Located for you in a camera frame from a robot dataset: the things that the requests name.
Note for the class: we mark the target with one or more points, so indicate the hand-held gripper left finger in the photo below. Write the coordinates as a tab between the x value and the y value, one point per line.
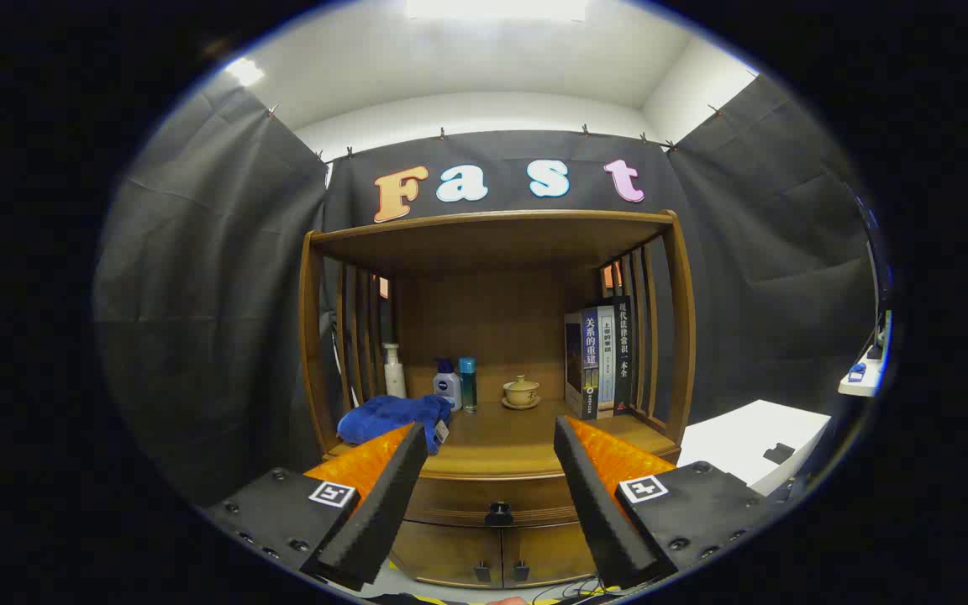
383	512

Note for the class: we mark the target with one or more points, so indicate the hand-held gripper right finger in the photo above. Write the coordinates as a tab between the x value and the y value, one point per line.
597	504

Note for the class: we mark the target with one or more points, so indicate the wooden drawer with black knob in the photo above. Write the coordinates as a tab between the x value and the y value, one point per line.
467	500

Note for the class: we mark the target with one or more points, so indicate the wooden cabinet door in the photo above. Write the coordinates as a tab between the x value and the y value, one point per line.
551	550
442	550

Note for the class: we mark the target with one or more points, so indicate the wooden countertop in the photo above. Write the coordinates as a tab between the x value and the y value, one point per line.
501	445

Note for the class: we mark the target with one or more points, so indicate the wooden cabinet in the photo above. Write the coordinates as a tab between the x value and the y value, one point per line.
492	319

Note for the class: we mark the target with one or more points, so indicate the blue towel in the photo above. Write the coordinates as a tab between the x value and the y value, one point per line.
383	416

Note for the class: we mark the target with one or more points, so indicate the white pump bottle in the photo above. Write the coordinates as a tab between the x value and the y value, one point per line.
395	378

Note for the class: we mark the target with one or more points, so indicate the beige lidded teacup with saucer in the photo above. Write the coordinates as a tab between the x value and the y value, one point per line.
521	392

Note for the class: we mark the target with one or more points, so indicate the white bottle with blue cap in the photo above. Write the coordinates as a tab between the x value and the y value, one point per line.
448	391

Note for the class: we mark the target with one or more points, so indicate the grey and blue book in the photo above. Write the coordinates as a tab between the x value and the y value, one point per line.
589	361

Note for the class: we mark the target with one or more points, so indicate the pale blue book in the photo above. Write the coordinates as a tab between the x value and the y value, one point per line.
607	361

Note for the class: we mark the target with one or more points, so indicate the teal bottle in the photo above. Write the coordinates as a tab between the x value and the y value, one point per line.
468	386

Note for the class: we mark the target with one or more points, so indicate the black book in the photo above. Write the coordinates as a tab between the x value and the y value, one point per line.
623	353

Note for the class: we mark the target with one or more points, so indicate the small black holder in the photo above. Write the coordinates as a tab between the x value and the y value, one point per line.
778	454

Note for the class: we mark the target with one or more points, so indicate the white power strip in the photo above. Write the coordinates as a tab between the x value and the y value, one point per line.
866	378

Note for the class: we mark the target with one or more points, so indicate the rectangular ceiling light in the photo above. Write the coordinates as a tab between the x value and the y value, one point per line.
497	8

